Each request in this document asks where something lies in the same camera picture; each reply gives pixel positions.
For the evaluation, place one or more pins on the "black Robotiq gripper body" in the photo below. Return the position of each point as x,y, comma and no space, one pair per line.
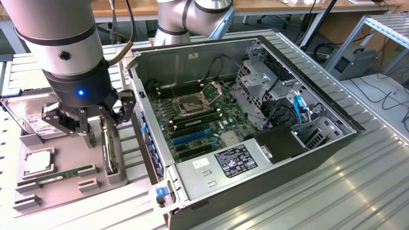
80,88

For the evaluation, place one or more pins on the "graphics card with metal bracket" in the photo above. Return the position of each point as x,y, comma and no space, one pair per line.
109,148

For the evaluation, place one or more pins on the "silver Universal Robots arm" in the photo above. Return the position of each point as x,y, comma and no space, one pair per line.
57,36

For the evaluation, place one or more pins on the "silver hard disk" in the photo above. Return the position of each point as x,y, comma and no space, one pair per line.
21,112

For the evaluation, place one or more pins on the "thin metal locking lever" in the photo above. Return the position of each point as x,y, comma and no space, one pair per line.
174,100

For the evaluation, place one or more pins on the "grey parts rack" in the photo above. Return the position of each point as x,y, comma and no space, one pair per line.
69,163

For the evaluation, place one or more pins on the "silver CPU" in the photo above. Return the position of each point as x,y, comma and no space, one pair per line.
37,163

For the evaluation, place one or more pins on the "CPU socket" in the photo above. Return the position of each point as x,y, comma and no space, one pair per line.
189,105

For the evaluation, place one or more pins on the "blue disk caddy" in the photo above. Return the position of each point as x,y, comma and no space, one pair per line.
10,92

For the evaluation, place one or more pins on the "black expansion slot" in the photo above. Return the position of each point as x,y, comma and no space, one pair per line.
194,149
197,155
186,132

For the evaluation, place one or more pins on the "green RAM stick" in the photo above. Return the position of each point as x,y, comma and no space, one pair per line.
50,179
197,120

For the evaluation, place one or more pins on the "blue expansion slot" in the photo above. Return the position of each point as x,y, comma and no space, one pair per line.
188,139

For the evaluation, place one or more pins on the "open metal socket cover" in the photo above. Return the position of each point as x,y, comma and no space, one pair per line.
214,84

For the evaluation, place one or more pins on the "green motherboard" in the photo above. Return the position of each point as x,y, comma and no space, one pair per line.
228,113

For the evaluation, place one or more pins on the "silver chipset heatsink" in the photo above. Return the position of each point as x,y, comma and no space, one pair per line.
229,139

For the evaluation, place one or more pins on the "brown cardboard box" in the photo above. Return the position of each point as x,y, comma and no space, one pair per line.
101,4

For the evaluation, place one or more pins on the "blue case latch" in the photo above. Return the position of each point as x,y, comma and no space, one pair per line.
160,192

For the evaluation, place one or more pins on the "silver power supply unit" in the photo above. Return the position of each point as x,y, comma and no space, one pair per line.
204,177

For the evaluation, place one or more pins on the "silver metal drive cage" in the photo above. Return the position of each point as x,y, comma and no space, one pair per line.
256,103

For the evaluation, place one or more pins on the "black plastic air shroud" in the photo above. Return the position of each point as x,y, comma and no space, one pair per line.
277,143

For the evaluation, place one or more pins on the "open black PC case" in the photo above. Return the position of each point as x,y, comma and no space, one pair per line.
256,203

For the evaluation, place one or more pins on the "silver disk bay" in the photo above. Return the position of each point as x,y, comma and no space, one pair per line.
316,136

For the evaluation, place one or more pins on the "black stand pole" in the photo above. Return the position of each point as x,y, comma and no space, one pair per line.
322,19

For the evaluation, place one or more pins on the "wooden desk white frame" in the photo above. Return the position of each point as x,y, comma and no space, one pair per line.
144,10
288,7

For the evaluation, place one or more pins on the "aluminium profile frame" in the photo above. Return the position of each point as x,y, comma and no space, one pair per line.
382,24

